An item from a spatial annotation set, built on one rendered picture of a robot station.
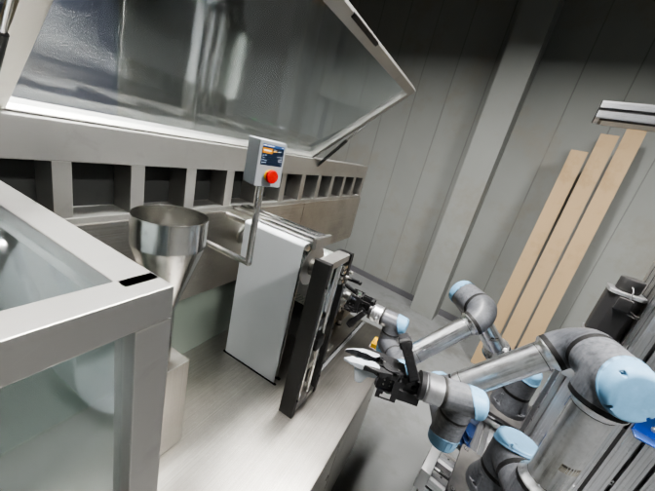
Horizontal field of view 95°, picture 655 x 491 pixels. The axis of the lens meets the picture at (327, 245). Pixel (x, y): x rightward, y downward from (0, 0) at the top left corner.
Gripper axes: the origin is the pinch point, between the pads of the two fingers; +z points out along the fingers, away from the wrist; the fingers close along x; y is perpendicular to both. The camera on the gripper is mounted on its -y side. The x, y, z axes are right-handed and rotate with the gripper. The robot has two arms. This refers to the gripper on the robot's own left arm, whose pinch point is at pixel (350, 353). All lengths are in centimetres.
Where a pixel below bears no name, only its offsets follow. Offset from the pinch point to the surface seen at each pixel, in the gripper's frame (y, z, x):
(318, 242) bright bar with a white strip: -23.5, 18.1, 14.9
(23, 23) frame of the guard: -51, 57, -37
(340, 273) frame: -16.6, 8.9, 13.3
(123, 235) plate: -16, 63, -9
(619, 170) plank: -115, -182, 223
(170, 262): -19.1, 38.3, -24.2
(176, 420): 26.3, 37.8, -12.1
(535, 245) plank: -37, -150, 238
